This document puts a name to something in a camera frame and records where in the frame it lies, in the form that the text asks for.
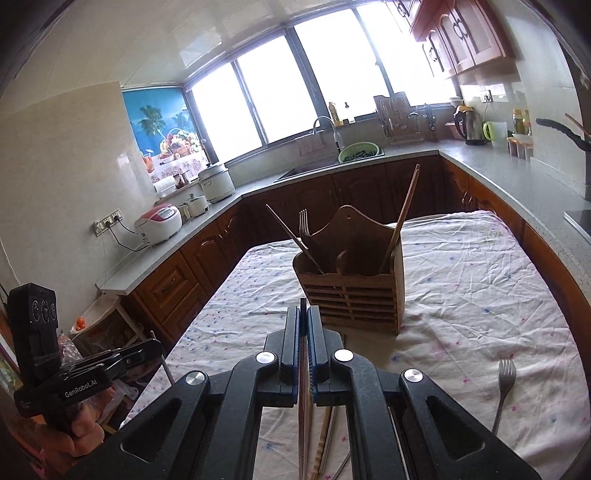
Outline green colander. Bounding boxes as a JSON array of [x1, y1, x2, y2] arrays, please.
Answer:
[[338, 142, 382, 164]]

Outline wooden upper cabinets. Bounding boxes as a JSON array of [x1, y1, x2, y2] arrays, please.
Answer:
[[385, 0, 515, 79]]

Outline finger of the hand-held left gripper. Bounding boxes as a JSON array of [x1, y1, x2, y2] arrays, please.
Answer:
[[69, 338, 162, 367], [108, 344, 165, 378]]

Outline metal chopstick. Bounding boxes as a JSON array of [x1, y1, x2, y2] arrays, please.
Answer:
[[268, 205, 326, 274], [265, 204, 325, 275], [321, 406, 338, 476]]

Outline pink white rice cooker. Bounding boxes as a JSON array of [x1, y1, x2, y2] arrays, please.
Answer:
[[134, 205, 182, 245]]

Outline wooden cabinets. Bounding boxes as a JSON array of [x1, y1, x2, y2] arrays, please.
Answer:
[[385, 0, 515, 79], [122, 154, 591, 342]]

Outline black wok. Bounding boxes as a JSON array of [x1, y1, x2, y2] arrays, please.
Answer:
[[536, 117, 591, 199]]

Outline gas stove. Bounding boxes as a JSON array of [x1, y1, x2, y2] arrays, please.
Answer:
[[564, 210, 591, 232]]

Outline spice jars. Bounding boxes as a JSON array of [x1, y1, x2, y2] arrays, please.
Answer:
[[507, 134, 534, 160]]

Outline person's left hand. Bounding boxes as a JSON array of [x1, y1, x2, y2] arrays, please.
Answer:
[[28, 388, 109, 457]]

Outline small white cooker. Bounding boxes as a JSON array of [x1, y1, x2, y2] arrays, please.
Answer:
[[182, 193, 209, 219]]

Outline dark metal stand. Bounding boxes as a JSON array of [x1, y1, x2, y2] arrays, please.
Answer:
[[422, 105, 438, 143]]

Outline floral tablecloth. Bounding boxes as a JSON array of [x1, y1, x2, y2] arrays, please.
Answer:
[[120, 210, 591, 480]]

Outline kitchen sink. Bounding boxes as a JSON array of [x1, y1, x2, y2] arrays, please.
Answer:
[[273, 154, 386, 184]]

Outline dish drying rack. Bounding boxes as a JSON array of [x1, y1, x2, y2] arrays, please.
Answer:
[[373, 93, 426, 144]]

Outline electric kettle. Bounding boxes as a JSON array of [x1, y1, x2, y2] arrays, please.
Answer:
[[453, 105, 491, 146]]

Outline white stool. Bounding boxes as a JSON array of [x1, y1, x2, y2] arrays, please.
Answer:
[[71, 295, 144, 352]]

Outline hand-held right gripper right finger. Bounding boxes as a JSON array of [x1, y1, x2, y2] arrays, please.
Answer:
[[307, 305, 541, 480]]

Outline wooden lower cabinets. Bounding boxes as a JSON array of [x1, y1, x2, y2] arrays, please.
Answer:
[[122, 154, 591, 342]]

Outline large white rice cooker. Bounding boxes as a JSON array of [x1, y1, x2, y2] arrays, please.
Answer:
[[198, 162, 235, 204]]

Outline steel faucet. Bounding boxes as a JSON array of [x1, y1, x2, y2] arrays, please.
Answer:
[[313, 116, 345, 155]]

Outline kitchen window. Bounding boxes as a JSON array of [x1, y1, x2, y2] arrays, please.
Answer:
[[182, 2, 462, 162]]

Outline black power cable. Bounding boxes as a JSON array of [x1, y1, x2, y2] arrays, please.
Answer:
[[108, 219, 148, 252]]

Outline tropical fruit wall poster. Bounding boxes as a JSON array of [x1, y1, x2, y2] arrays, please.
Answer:
[[121, 88, 211, 185]]

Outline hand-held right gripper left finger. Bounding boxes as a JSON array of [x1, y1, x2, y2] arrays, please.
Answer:
[[69, 305, 302, 480]]

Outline wooden utensil holder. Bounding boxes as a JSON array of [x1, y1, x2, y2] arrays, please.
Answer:
[[292, 204, 406, 334]]

